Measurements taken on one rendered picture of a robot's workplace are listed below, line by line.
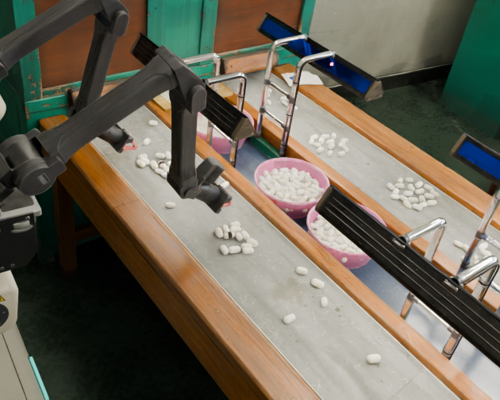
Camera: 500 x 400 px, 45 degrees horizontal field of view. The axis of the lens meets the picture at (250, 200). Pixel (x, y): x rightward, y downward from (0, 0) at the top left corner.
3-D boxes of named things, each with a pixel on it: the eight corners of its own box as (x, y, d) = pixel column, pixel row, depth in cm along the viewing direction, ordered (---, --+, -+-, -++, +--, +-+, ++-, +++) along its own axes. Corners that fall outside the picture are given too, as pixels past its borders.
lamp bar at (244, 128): (233, 142, 173) (236, 121, 168) (129, 53, 209) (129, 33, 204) (255, 136, 177) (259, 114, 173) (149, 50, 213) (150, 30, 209)
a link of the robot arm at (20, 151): (-20, 167, 117) (-8, 185, 115) (19, 132, 117) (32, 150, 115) (9, 182, 126) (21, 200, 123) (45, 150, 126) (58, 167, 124)
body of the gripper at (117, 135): (118, 124, 201) (102, 114, 195) (132, 139, 195) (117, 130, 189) (107, 139, 201) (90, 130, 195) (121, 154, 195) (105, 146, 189)
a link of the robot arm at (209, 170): (165, 175, 165) (182, 197, 162) (192, 144, 163) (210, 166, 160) (187, 182, 176) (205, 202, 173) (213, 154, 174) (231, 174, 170)
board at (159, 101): (164, 112, 234) (164, 109, 233) (145, 94, 243) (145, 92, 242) (232, 95, 252) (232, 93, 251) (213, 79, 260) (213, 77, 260)
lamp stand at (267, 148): (281, 168, 230) (301, 61, 202) (249, 142, 241) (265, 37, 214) (317, 155, 240) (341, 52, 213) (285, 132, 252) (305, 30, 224)
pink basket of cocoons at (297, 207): (303, 236, 201) (308, 213, 195) (236, 202, 210) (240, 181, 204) (336, 198, 219) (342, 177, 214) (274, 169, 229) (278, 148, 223)
